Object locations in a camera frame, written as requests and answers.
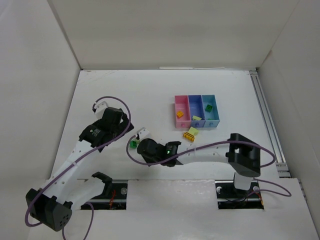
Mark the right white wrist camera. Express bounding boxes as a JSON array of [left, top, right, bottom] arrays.
[[135, 127, 151, 141]]

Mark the orange striped lego brick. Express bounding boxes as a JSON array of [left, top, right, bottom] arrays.
[[182, 132, 195, 143]]

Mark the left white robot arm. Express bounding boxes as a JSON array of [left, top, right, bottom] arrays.
[[24, 106, 134, 232]]

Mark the light yellow lego brick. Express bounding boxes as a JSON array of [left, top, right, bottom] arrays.
[[192, 115, 202, 121]]

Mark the light blue plastic bin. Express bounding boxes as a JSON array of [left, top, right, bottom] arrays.
[[201, 94, 220, 128]]

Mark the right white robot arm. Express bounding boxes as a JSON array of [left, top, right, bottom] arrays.
[[137, 133, 261, 191]]

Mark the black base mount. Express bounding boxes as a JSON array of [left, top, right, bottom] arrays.
[[88, 172, 128, 211], [215, 180, 264, 210]]

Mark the light yellow lego on orange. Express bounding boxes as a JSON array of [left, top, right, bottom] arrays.
[[188, 127, 199, 136]]

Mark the purple plastic bin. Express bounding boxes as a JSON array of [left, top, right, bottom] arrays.
[[188, 95, 206, 128]]

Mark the aluminium rail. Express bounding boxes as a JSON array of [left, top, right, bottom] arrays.
[[249, 70, 292, 178]]

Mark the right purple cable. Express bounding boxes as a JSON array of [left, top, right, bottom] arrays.
[[126, 134, 293, 198]]

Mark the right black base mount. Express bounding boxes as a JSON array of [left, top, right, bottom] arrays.
[[215, 180, 264, 210]]

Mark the pink plastic bin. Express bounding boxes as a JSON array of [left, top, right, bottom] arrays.
[[174, 95, 191, 129]]

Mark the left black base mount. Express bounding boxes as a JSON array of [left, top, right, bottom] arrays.
[[88, 172, 128, 211]]

